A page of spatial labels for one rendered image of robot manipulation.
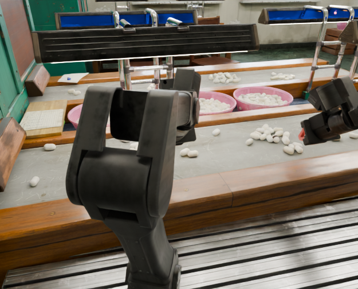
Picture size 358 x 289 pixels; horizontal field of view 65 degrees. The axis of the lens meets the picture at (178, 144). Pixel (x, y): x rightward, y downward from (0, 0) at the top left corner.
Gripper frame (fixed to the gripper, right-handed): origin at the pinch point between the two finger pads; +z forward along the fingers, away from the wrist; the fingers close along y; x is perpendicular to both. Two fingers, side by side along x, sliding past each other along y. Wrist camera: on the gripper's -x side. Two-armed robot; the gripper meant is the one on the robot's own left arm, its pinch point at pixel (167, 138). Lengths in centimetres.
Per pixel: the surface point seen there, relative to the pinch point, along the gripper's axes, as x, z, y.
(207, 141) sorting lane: -0.9, 19.7, -17.6
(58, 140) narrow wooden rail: -9.4, 26.5, 31.5
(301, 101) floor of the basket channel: -21, 54, -85
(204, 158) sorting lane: 5.7, 11.8, -13.0
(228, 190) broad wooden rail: 16.2, -4.7, -12.2
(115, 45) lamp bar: -26.1, -2.5, 10.0
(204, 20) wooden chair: -166, 198, -105
